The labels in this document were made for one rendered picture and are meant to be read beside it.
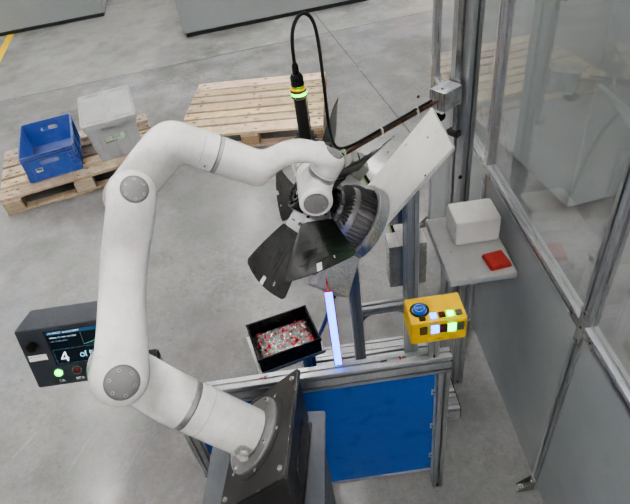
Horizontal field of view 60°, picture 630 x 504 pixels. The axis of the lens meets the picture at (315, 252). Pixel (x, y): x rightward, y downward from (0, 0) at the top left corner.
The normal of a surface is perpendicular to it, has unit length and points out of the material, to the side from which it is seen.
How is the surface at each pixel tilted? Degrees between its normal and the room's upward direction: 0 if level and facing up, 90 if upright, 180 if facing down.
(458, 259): 0
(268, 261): 50
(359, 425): 90
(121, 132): 95
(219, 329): 0
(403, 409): 90
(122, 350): 32
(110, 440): 0
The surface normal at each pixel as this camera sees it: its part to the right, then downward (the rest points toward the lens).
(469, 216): -0.11, -0.74
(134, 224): 0.31, 0.64
